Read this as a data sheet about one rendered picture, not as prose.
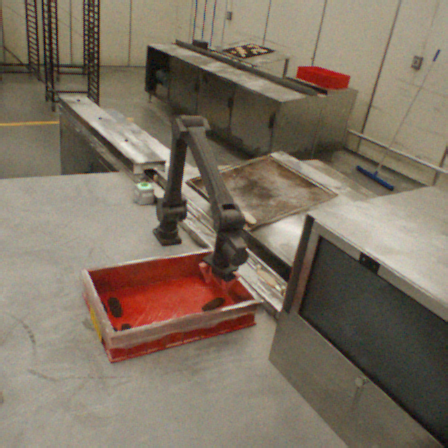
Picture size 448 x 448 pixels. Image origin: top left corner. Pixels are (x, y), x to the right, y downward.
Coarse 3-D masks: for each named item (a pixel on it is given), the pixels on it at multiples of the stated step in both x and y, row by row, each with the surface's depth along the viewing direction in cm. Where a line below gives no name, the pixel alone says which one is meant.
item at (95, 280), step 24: (120, 264) 145; (144, 264) 149; (168, 264) 153; (192, 264) 158; (96, 288) 144; (120, 288) 149; (240, 288) 146; (96, 312) 126; (216, 312) 130; (240, 312) 135; (120, 336) 117; (144, 336) 121
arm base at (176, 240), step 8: (160, 224) 178; (168, 224) 176; (176, 224) 179; (152, 232) 185; (160, 232) 178; (168, 232) 178; (176, 232) 180; (160, 240) 178; (168, 240) 178; (176, 240) 180
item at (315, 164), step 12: (192, 168) 252; (324, 168) 281; (336, 180) 265; (348, 180) 268; (192, 192) 224; (360, 192) 254; (372, 192) 256; (204, 204) 214; (252, 240) 190; (252, 252) 182; (264, 252) 183; (252, 264) 174; (276, 264) 176; (288, 276) 170
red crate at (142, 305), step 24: (144, 288) 152; (168, 288) 153; (192, 288) 155; (216, 288) 157; (144, 312) 141; (168, 312) 143; (192, 312) 144; (168, 336) 127; (192, 336) 132; (120, 360) 122
